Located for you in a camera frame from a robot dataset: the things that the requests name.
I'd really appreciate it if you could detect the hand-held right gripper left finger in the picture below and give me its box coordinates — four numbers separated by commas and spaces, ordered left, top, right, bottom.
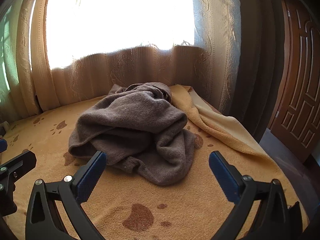
25, 151, 108, 240

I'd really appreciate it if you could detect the grey knit sweater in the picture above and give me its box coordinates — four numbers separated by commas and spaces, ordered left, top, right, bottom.
68, 81, 204, 187

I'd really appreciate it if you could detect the cream patterned curtain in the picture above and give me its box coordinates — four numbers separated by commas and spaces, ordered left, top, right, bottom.
0, 0, 54, 123
31, 0, 244, 117

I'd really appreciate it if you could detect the brown wooden door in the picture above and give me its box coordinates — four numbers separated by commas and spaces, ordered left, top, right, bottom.
267, 0, 320, 165

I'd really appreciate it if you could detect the orange paw print blanket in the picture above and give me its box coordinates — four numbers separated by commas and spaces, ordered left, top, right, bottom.
0, 84, 309, 240

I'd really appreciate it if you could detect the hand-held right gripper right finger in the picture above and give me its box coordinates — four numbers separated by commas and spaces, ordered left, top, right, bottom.
209, 151, 292, 240

